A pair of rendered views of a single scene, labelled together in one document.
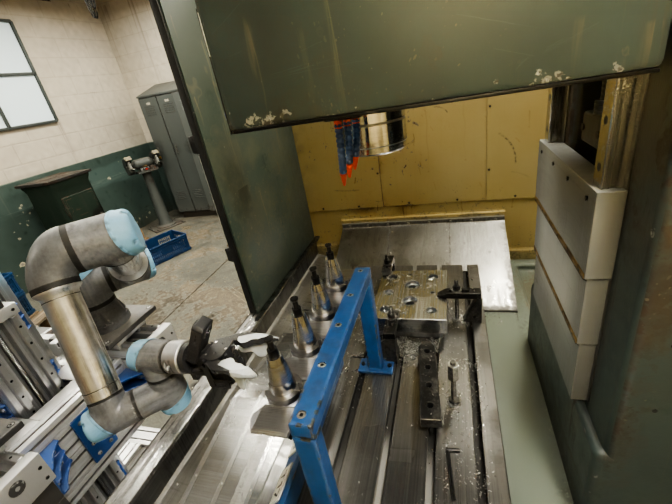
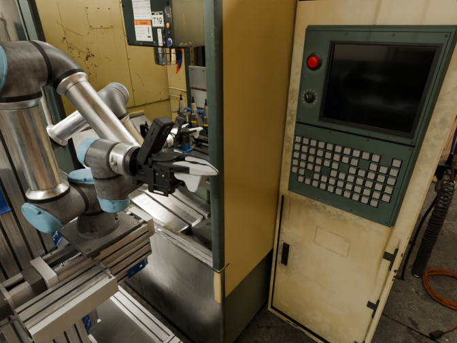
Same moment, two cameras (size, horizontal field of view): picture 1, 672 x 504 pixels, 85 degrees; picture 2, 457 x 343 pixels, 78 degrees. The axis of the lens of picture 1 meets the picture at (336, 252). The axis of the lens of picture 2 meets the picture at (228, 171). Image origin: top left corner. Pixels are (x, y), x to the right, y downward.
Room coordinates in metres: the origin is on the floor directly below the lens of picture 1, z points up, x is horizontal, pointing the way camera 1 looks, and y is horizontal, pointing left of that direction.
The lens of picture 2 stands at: (-0.11, 1.64, 1.72)
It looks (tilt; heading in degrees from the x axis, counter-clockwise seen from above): 27 degrees down; 289
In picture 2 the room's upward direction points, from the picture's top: straight up
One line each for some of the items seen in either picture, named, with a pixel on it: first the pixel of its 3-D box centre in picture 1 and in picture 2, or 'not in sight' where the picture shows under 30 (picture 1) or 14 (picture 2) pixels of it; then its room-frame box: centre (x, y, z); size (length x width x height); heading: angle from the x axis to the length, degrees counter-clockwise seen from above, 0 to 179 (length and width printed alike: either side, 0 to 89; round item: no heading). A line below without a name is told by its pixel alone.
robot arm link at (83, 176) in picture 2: not in sight; (88, 188); (0.64, 0.99, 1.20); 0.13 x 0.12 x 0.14; 85
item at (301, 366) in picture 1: (296, 368); not in sight; (0.51, 0.11, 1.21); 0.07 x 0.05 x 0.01; 70
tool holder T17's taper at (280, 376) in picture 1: (278, 371); not in sight; (0.46, 0.13, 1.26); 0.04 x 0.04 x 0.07
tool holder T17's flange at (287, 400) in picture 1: (285, 391); not in sight; (0.46, 0.13, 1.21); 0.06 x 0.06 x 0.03
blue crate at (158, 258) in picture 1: (160, 248); not in sight; (4.33, 2.16, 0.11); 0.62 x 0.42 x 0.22; 136
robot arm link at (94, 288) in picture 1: (88, 281); not in sight; (1.11, 0.82, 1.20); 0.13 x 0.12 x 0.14; 118
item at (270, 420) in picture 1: (271, 419); not in sight; (0.41, 0.15, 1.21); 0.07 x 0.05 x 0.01; 70
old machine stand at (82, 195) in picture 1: (77, 224); not in sight; (4.41, 3.03, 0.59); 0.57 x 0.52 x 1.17; 161
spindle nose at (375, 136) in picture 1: (373, 125); (166, 54); (0.95, -0.15, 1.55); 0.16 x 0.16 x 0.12
